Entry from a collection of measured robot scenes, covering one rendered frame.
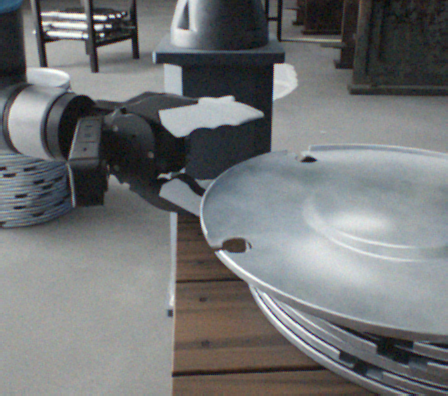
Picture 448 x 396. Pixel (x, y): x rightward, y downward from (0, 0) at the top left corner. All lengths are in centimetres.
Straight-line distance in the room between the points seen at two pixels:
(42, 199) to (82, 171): 84
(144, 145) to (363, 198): 20
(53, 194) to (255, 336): 98
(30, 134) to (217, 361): 31
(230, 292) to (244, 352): 6
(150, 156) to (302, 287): 22
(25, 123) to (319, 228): 31
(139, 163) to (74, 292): 57
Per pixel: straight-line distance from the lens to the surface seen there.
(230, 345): 36
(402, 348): 32
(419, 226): 41
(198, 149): 81
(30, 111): 56
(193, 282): 42
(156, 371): 86
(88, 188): 45
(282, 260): 36
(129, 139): 50
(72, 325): 97
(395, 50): 247
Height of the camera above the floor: 58
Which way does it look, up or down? 22 degrees down
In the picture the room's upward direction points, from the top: straight up
